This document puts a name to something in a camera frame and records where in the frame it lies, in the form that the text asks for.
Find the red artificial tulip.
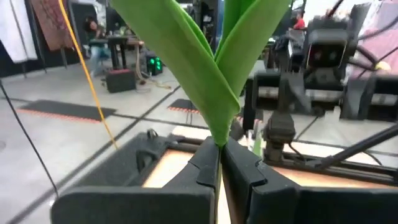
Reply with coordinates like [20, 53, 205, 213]
[108, 0, 292, 224]

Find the black hanging cable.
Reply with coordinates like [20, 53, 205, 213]
[0, 79, 60, 200]

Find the black case with red top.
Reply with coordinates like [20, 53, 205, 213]
[104, 68, 137, 94]

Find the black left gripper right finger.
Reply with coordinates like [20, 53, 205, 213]
[221, 139, 398, 224]

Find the yellow hanging cable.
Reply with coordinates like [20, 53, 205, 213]
[58, 0, 119, 150]

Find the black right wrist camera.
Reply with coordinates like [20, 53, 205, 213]
[306, 18, 357, 74]

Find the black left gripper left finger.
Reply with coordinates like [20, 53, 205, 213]
[51, 138, 222, 224]

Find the red patterned hanging tapestry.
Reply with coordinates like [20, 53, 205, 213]
[30, 0, 75, 52]

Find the black hazard-striped floor mat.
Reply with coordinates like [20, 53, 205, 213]
[167, 98, 201, 114]
[17, 98, 118, 124]

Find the white hanging cloth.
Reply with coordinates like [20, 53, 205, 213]
[0, 0, 38, 65]

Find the black metal table frame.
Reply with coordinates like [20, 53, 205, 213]
[58, 129, 398, 194]

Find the computer with green lights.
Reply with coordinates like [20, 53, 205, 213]
[145, 51, 164, 77]

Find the black desk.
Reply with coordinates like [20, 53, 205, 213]
[88, 34, 146, 71]

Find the yellow cable tag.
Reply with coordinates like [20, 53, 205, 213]
[374, 60, 392, 72]

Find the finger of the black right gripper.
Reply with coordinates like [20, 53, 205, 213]
[340, 76, 374, 121]
[279, 73, 312, 113]

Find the person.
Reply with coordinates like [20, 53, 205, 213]
[82, 17, 110, 78]
[292, 11, 307, 31]

